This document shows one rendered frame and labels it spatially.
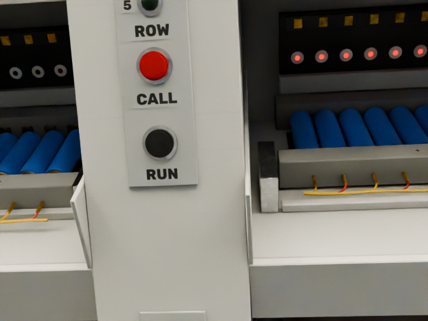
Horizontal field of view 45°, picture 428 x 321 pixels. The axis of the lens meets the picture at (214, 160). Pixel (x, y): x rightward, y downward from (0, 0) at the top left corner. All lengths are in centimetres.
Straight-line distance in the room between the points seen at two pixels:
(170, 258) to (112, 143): 8
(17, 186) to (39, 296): 8
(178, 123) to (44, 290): 14
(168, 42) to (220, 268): 13
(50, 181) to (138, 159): 9
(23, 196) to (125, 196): 10
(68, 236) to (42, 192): 4
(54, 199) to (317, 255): 18
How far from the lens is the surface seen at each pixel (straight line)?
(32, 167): 40
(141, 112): 29
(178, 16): 29
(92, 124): 30
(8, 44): 49
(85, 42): 30
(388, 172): 37
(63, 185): 36
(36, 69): 49
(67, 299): 35
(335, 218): 34
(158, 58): 29
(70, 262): 33
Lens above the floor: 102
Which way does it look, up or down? 10 degrees down
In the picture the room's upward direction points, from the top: 3 degrees counter-clockwise
